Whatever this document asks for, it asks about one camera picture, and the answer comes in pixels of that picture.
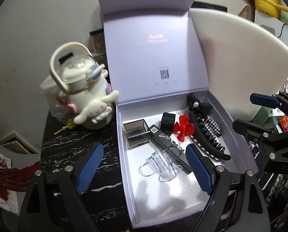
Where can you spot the white Cinnamoroll plush toy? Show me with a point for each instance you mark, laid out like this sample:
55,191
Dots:
86,96

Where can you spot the black white checkered hair bow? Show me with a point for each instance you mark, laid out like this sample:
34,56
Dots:
212,128

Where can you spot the white foam board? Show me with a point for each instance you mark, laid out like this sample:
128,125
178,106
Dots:
235,60

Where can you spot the woven straw basket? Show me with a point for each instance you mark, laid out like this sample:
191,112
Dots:
245,12

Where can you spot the red snack packet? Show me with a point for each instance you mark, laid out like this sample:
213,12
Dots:
285,124

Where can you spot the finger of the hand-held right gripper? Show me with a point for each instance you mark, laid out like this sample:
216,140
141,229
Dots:
263,99
250,129

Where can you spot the red flower hair clip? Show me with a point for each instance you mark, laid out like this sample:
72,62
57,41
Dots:
182,129

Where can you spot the yellow pot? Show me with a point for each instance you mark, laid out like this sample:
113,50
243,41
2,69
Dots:
267,2

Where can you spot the lavender gift box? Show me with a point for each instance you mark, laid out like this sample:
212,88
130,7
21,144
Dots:
146,60

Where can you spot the white refrigerator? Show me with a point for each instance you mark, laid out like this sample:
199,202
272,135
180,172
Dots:
267,23

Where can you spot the black hair claw with pearl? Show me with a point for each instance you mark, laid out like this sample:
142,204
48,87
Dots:
206,147

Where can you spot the yellow flower stick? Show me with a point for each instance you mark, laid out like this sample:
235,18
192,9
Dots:
66,127

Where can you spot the green patterned tissue pack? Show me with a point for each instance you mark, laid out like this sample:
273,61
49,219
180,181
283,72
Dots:
261,114

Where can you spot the red plaid scarf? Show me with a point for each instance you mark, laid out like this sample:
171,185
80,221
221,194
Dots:
13,176

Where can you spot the clear jar with black lid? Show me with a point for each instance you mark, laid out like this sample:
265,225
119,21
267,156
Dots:
97,42

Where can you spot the smoky transparent plastic box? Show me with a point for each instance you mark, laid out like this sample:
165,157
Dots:
136,133

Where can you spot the clear plastic bag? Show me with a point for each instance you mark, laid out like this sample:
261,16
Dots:
54,106

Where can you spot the clear plastic clip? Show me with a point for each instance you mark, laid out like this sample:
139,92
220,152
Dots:
163,166

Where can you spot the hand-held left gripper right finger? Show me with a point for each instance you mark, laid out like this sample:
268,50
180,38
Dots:
199,169

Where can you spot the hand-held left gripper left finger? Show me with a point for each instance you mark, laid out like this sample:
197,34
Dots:
89,169

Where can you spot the long black cosmetic box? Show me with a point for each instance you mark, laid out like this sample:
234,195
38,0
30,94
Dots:
165,141

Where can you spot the cream leaning picture frame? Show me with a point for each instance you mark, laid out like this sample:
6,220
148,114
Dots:
18,143

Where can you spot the grey chair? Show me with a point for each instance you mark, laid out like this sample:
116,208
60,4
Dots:
3,205

